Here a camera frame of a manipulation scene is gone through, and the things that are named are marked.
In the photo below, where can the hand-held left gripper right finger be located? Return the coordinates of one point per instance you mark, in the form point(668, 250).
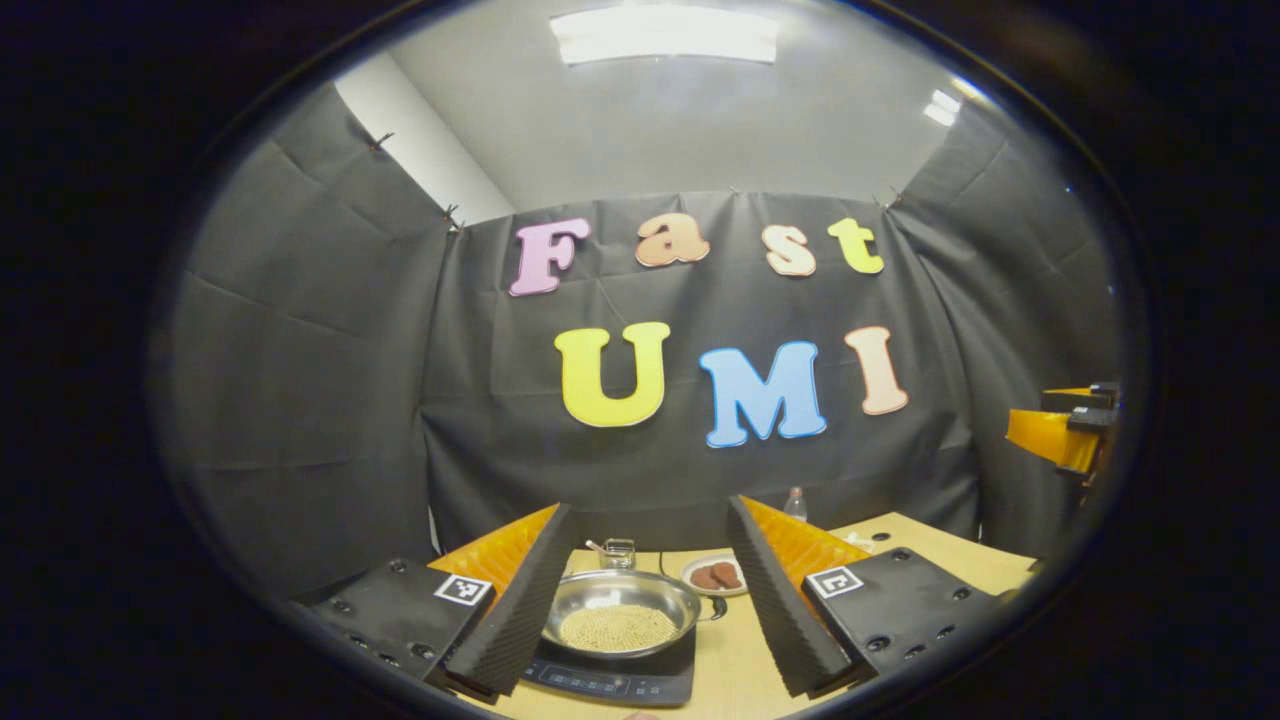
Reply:
point(785, 620)

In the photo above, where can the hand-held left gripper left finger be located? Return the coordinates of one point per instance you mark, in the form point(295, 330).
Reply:
point(520, 620)

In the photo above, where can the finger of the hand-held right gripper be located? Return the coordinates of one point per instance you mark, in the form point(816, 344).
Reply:
point(1085, 398)
point(1050, 435)

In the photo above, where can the stainless steel pot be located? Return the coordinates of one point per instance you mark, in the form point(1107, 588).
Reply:
point(600, 590)

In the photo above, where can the pile of soybeans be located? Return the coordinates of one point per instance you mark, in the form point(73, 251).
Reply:
point(618, 628)

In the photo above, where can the black induction cooktop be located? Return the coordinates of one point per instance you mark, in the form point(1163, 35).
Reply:
point(620, 685)

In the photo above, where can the red meat slices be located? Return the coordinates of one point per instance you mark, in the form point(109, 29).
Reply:
point(715, 576)

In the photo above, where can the white round plate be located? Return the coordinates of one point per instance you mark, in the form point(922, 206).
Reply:
point(690, 580)

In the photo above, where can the clear plastic water bottle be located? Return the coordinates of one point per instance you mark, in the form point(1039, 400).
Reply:
point(795, 505)

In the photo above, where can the black backdrop cloth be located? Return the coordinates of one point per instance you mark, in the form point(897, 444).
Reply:
point(320, 400)

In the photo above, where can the ceiling light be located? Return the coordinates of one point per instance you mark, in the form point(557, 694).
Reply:
point(665, 35)
point(941, 107)

